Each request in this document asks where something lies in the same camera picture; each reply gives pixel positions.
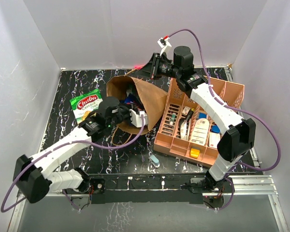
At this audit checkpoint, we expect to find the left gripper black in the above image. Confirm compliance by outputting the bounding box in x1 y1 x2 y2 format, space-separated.
107 102 138 128

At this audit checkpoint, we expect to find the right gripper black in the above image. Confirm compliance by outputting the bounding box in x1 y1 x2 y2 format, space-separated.
136 53 182 80

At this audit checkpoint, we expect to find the brown paper bag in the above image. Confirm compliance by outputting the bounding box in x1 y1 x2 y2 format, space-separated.
106 75 167 135

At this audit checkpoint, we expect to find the green cassava chips bag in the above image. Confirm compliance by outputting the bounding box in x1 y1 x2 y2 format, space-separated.
70 89 102 124

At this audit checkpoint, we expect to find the blue chips bag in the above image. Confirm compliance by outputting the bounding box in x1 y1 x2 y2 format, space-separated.
123 94 142 108

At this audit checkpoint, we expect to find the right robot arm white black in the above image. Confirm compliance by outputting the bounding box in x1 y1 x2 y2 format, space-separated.
138 46 256 192

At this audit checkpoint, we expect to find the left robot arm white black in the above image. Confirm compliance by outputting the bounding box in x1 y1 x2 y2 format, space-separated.
13 97 146 203

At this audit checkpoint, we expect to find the white green tube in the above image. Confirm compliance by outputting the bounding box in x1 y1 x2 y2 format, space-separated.
169 113 176 126

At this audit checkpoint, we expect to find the small blue white stapler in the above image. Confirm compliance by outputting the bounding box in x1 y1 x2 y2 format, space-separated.
149 155 160 168

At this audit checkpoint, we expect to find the black marker pen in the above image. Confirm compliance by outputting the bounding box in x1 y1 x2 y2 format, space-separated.
185 109 194 122

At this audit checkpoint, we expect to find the orange plastic organizer tray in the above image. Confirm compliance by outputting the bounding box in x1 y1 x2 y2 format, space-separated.
154 80 242 167

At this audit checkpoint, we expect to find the white label card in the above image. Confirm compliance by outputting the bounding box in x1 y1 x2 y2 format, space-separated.
190 118 210 145

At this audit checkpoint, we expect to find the yellow block in tray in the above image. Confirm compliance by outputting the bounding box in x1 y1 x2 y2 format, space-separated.
189 147 200 159

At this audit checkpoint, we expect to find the blue square box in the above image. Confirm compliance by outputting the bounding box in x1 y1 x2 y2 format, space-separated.
211 124 220 133

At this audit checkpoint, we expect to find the white red box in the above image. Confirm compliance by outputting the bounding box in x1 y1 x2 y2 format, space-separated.
208 132 221 149

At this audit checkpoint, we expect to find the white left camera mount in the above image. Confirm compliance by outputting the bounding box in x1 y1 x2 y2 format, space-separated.
130 109 148 128

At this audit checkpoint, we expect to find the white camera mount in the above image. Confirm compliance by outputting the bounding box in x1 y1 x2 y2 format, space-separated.
130 109 148 128
157 35 172 55

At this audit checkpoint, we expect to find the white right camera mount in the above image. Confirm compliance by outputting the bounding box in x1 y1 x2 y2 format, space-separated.
157 35 172 55

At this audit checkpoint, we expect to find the aluminium front rail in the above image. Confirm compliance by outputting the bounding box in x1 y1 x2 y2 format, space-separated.
8 174 281 232

